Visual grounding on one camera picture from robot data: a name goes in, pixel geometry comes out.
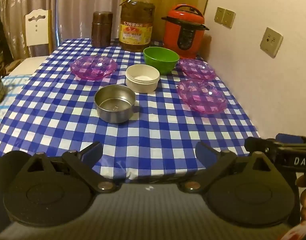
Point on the beige wall socket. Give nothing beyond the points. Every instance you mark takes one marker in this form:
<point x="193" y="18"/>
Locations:
<point x="229" y="18"/>
<point x="219" y="15"/>
<point x="271" y="42"/>

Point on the white plastic bowl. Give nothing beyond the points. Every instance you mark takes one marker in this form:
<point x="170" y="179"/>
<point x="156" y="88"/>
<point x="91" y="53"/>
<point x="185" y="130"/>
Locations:
<point x="143" y="80"/>

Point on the white wooden chair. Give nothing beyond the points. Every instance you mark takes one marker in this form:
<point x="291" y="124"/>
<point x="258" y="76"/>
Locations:
<point x="38" y="32"/>

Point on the stainless steel bowl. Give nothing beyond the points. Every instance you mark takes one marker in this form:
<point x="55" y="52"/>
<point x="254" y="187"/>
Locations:
<point x="114" y="105"/>

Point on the sheer curtain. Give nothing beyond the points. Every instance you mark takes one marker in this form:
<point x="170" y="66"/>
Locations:
<point x="75" y="7"/>

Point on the blue white checked tablecloth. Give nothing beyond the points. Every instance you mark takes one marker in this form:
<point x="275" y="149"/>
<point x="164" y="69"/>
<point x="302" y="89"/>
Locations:
<point x="55" y="105"/>

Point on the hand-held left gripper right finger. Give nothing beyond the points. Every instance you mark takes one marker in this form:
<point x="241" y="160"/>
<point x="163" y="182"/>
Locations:
<point x="205" y="153"/>

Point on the red pressure cooker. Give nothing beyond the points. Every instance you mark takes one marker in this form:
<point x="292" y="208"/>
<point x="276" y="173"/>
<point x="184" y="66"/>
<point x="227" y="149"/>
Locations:
<point x="178" y="30"/>

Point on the cooking oil bottle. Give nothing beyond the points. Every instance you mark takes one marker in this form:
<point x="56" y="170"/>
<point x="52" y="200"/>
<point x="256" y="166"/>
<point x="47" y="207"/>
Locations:
<point x="136" y="30"/>

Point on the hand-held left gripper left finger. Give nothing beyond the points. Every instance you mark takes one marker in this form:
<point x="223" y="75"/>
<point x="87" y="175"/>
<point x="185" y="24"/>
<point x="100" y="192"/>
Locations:
<point x="93" y="153"/>

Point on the brown canister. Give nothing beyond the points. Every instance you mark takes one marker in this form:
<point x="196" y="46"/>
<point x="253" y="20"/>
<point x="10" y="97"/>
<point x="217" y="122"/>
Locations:
<point x="101" y="30"/>

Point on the light blue patterned cloth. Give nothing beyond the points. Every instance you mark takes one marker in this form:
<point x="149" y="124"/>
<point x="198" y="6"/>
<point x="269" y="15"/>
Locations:
<point x="10" y="90"/>

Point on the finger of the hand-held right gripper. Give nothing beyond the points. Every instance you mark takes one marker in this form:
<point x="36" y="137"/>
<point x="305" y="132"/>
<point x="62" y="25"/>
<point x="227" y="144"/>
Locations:
<point x="290" y="138"/>
<point x="257" y="145"/>

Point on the brown curved object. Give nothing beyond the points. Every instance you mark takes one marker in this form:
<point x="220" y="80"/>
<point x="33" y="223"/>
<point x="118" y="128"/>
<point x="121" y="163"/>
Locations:
<point x="12" y="66"/>

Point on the green plastic bowl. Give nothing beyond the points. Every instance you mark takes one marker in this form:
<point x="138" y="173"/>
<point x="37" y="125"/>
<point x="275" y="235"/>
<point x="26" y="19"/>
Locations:
<point x="160" y="58"/>

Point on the purple glass plate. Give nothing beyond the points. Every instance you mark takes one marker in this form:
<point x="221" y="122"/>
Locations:
<point x="198" y="68"/>
<point x="201" y="96"/>
<point x="93" y="67"/>

